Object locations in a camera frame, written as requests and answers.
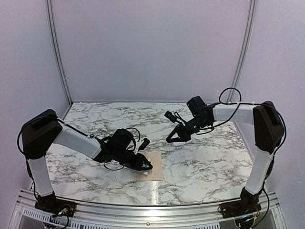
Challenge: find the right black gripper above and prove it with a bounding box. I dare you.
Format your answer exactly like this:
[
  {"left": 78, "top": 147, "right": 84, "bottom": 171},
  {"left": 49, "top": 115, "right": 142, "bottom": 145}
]
[{"left": 166, "top": 116, "right": 211, "bottom": 143}]

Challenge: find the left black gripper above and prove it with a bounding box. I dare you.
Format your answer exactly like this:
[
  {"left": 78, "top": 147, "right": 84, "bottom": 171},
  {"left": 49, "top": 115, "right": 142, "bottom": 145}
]
[{"left": 113, "top": 148, "right": 153, "bottom": 171}]

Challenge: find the green white glue stick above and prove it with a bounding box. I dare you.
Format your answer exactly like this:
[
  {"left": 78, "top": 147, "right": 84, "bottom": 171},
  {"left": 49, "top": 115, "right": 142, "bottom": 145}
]
[{"left": 143, "top": 158, "right": 153, "bottom": 176}]

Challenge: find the cream envelope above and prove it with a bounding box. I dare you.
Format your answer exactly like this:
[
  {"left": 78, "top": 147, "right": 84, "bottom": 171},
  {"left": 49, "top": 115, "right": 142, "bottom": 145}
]
[{"left": 136, "top": 151, "right": 164, "bottom": 182}]

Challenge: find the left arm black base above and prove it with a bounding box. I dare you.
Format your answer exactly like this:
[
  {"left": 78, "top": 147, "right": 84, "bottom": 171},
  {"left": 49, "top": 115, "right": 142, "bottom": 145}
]
[{"left": 35, "top": 192, "right": 76, "bottom": 217}]

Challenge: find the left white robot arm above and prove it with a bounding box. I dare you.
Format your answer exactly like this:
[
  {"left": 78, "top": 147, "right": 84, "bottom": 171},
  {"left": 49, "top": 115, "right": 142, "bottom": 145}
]
[{"left": 17, "top": 109, "right": 153, "bottom": 212}]

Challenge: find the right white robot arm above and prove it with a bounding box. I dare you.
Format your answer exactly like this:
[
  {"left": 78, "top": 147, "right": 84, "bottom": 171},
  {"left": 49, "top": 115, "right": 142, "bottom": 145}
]
[{"left": 165, "top": 96, "right": 285, "bottom": 195}]

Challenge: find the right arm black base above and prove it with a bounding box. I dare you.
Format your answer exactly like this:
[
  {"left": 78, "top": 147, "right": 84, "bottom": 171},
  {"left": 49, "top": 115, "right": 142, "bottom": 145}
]
[{"left": 217, "top": 188, "right": 263, "bottom": 219}]

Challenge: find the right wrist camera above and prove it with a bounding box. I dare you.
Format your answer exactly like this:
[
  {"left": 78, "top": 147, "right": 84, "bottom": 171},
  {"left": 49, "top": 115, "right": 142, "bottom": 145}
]
[{"left": 164, "top": 111, "right": 182, "bottom": 123}]

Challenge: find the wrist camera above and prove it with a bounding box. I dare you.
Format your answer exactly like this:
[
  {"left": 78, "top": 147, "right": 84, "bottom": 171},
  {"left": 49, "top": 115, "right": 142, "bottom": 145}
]
[
  {"left": 134, "top": 138, "right": 150, "bottom": 154},
  {"left": 164, "top": 111, "right": 182, "bottom": 123}
]

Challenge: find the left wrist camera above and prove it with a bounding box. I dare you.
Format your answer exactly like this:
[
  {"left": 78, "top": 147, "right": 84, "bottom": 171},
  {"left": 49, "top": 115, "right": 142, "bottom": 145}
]
[{"left": 134, "top": 138, "right": 150, "bottom": 154}]

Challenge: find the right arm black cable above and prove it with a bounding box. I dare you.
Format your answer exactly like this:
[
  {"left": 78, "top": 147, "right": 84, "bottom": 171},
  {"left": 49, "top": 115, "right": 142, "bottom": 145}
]
[{"left": 175, "top": 87, "right": 286, "bottom": 153}]

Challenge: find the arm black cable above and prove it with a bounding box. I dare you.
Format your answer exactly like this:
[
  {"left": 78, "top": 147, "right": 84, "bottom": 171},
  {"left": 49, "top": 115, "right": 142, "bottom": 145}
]
[
  {"left": 16, "top": 114, "right": 142, "bottom": 171},
  {"left": 175, "top": 87, "right": 286, "bottom": 153}
]

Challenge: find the right aluminium corner post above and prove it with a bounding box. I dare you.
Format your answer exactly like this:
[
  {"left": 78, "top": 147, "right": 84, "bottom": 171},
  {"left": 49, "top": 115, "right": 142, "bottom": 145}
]
[{"left": 227, "top": 0, "right": 257, "bottom": 102}]

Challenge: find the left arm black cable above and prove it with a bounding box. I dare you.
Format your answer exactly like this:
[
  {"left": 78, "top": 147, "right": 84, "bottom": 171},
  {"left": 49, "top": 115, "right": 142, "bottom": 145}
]
[{"left": 16, "top": 114, "right": 142, "bottom": 171}]

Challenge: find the curved aluminium front rail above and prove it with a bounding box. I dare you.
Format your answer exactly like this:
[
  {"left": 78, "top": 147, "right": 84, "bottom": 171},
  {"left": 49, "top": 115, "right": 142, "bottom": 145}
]
[{"left": 8, "top": 189, "right": 287, "bottom": 229}]

